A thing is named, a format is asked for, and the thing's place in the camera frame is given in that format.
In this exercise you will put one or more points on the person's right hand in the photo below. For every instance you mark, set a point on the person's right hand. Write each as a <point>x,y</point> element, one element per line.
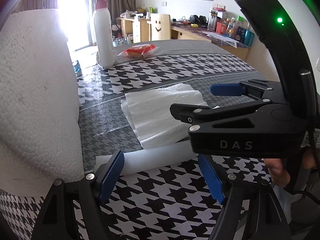
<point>279,175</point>

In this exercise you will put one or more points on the houndstooth tablecloth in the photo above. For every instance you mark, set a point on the houndstooth tablecloth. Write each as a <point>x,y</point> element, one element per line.
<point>169,202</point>

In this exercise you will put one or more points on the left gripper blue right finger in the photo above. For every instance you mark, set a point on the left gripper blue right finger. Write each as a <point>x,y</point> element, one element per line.
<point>265,218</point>

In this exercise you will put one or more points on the red snack packet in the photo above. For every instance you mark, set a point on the red snack packet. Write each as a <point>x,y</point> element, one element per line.
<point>139,51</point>

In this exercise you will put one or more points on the white styrofoam box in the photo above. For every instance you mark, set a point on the white styrofoam box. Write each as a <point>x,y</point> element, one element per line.
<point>40,135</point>

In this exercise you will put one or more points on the papers on desk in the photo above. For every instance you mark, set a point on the papers on desk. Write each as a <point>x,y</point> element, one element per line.
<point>220,37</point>

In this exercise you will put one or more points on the white pump lotion bottle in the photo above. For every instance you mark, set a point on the white pump lotion bottle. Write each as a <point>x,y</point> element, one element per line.
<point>103,33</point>

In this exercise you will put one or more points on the wooden smiley chair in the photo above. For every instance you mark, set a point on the wooden smiley chair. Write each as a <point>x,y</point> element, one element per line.
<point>160,27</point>

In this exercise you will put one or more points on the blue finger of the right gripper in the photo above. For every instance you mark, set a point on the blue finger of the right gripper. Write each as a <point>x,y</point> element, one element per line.
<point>227,90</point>
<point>251,115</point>

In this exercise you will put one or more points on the wooden desk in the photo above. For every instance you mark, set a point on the wooden desk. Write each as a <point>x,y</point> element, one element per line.
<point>141,31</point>

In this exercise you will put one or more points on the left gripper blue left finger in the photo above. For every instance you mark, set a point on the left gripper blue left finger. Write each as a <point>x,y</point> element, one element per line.
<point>57,220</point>

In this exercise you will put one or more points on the white foam roll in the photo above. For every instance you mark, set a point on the white foam roll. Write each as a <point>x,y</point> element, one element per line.
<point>143,160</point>

